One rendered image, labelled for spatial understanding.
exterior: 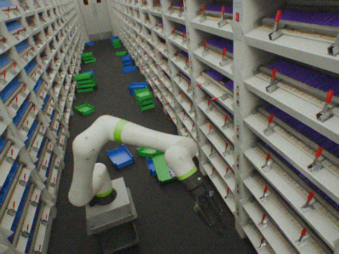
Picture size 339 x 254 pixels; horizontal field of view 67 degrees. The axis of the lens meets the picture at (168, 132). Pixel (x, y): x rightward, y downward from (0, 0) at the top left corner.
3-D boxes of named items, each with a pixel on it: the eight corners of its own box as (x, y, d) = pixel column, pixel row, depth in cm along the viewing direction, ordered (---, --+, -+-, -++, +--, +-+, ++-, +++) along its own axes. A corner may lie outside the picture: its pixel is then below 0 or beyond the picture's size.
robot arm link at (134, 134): (120, 146, 124) (122, 124, 121) (131, 140, 135) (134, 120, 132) (191, 167, 114) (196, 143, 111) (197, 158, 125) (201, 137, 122)
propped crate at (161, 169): (181, 178, 232) (181, 174, 225) (159, 184, 229) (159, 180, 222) (171, 151, 249) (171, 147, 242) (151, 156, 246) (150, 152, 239)
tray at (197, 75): (236, 118, 136) (230, 104, 131) (197, 84, 188) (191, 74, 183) (269, 97, 135) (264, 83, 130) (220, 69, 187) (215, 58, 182)
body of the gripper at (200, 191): (195, 182, 114) (206, 199, 114) (183, 192, 108) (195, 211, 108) (206, 179, 108) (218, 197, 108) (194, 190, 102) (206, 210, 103)
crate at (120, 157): (108, 156, 280) (105, 150, 276) (125, 149, 287) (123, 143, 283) (116, 170, 256) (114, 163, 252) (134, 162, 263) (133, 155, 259)
